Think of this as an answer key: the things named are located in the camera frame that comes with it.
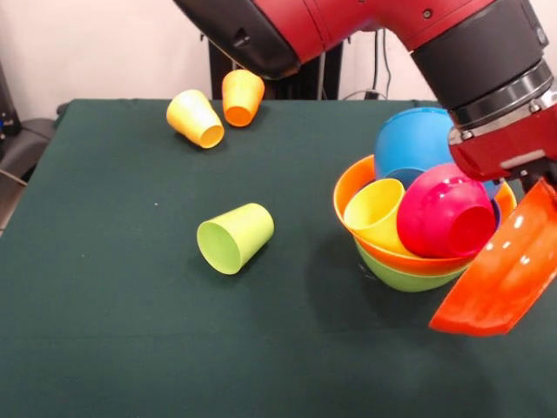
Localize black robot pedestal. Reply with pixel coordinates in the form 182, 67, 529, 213
208, 41, 345, 101

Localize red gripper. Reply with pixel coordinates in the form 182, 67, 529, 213
447, 102, 557, 195

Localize large orange bowl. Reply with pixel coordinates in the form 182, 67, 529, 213
332, 154, 519, 276

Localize small pink bowl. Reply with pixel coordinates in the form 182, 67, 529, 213
396, 163, 500, 259

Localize red bowl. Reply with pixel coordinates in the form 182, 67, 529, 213
428, 177, 557, 337

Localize orange cup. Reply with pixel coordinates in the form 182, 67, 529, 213
221, 69, 266, 129

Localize yellow cup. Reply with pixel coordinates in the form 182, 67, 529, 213
165, 89, 217, 131
343, 178, 414, 256

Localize black hanging cables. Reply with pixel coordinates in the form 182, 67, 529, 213
372, 29, 393, 99

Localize yellow-orange cup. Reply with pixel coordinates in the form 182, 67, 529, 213
186, 113, 225, 150

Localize dark green tablecloth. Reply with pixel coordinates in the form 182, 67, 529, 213
0, 98, 557, 418

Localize green cup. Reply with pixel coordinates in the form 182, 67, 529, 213
196, 202, 275, 276

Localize black equipment box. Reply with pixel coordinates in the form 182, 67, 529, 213
0, 60, 21, 147

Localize green bowl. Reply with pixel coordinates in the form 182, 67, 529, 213
354, 239, 469, 293

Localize blue bowl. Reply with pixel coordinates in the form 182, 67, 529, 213
373, 107, 500, 201

